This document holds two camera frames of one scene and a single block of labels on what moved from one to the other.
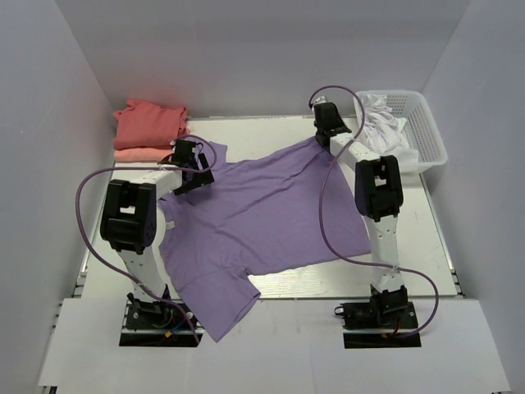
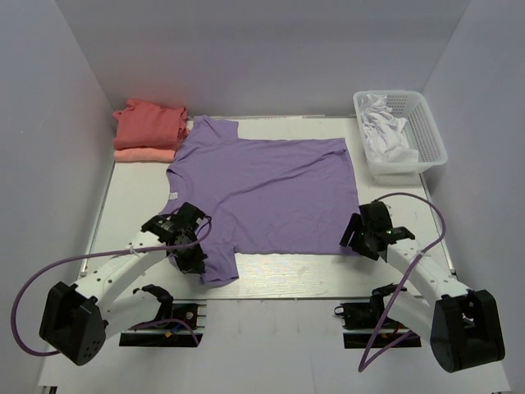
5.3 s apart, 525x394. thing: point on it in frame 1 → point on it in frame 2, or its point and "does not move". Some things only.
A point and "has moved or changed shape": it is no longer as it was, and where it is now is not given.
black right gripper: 325,135 → 358,240
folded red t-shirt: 144,125 does not move
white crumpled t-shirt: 383,132 does not move
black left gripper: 197,176 → 187,252
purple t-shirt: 278,209 has moved or changed shape
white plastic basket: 422,130 does not move
